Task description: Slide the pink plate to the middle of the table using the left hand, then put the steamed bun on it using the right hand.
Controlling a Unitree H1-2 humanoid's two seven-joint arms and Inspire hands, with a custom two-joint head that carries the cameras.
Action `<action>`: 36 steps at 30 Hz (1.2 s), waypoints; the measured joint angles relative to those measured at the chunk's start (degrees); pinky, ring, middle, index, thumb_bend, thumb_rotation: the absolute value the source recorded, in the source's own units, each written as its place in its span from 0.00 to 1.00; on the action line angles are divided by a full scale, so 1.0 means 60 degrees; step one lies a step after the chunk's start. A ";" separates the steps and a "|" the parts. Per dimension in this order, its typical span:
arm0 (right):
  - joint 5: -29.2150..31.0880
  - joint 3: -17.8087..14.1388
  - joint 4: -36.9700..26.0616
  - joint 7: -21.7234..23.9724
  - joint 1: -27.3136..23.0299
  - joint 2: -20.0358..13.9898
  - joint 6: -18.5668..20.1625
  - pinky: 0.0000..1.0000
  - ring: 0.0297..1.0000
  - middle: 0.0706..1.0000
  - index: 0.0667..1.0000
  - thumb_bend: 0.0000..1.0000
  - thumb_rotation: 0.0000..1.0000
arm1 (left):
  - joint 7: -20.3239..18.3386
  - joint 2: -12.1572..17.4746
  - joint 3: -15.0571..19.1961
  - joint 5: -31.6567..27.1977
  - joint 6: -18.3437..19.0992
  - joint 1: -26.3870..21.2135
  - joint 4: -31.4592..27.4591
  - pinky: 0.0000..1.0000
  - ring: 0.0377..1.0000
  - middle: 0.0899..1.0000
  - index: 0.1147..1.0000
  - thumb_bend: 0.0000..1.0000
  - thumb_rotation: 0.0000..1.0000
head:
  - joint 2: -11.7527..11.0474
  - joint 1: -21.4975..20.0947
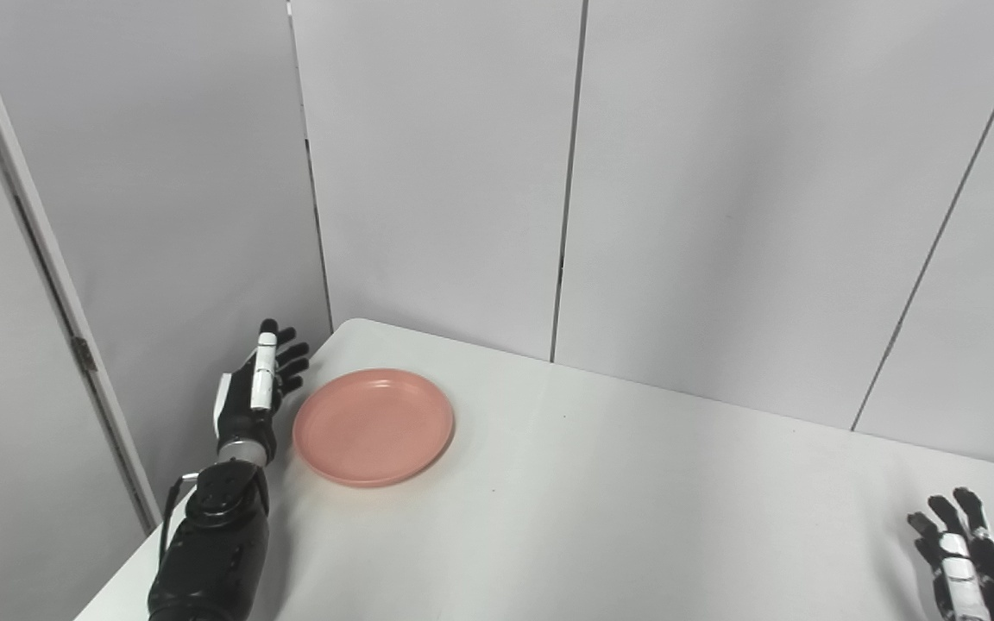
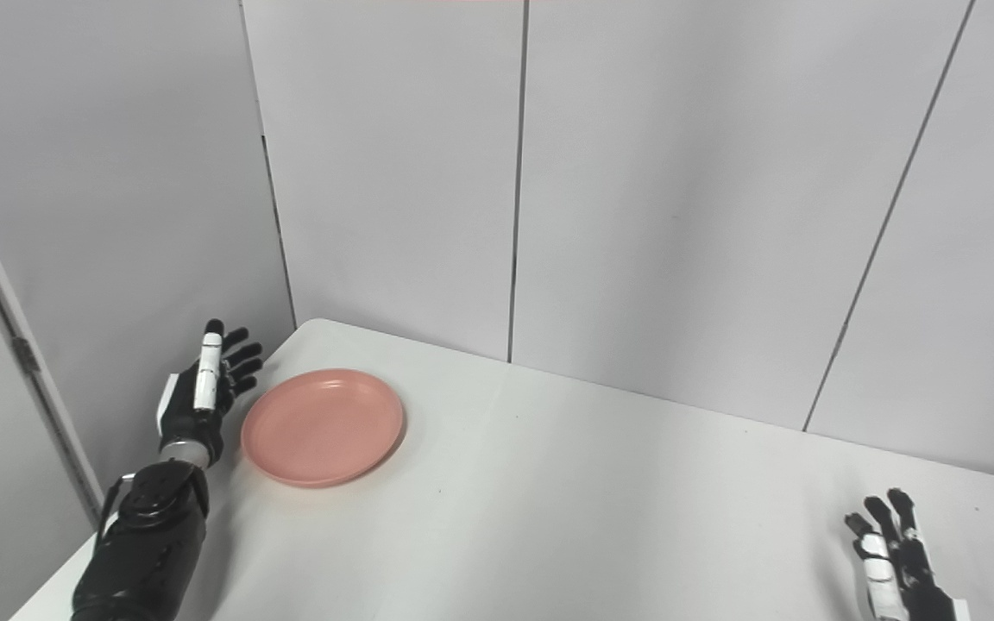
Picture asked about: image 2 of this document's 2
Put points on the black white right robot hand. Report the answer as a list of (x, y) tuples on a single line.
[(915, 586)]

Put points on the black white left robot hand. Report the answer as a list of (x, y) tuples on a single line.
[(182, 414)]

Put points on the pink round plate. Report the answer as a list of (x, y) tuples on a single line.
[(323, 427)]

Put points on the grey wall hinge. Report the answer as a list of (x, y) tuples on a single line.
[(27, 355)]

